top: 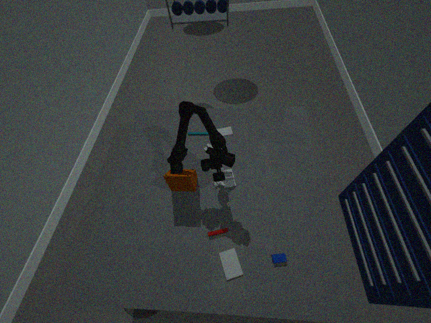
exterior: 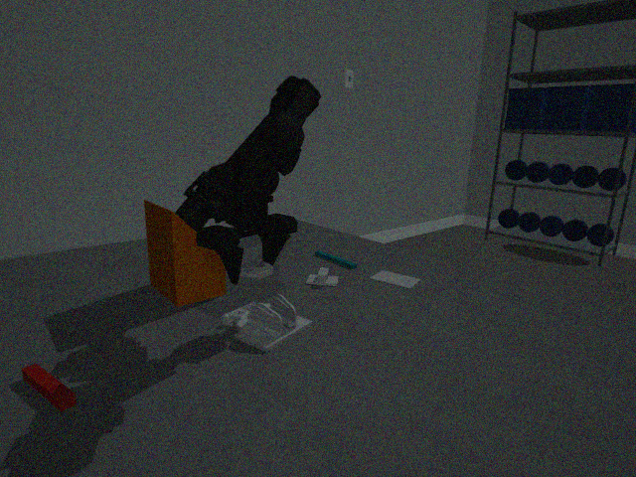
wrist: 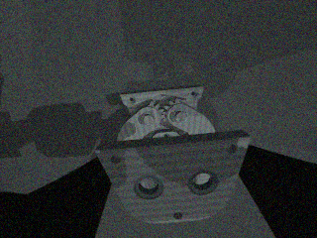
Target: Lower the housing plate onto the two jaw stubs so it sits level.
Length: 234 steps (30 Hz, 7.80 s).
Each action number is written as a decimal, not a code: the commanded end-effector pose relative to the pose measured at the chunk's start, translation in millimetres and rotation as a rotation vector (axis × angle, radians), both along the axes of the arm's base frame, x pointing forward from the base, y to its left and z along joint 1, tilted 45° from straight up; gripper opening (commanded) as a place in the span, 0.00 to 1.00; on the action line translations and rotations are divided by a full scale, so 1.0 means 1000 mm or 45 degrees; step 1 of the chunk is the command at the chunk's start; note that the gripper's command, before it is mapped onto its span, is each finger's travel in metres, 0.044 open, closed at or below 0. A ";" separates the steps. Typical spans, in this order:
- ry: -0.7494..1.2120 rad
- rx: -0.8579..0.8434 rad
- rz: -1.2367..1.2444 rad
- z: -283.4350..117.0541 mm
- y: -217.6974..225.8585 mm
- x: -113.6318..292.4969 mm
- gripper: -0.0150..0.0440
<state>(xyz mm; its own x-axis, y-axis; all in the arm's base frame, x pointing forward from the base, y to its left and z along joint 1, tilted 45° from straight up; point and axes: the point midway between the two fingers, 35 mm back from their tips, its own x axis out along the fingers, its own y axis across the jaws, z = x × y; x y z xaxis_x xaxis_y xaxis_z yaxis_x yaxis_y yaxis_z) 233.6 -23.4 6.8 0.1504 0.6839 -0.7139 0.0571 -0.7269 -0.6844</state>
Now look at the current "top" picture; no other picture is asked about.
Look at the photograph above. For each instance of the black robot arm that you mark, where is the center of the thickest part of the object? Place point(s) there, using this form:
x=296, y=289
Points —
x=179, y=151

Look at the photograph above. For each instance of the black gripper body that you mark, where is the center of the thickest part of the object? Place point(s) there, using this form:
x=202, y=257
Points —
x=219, y=176

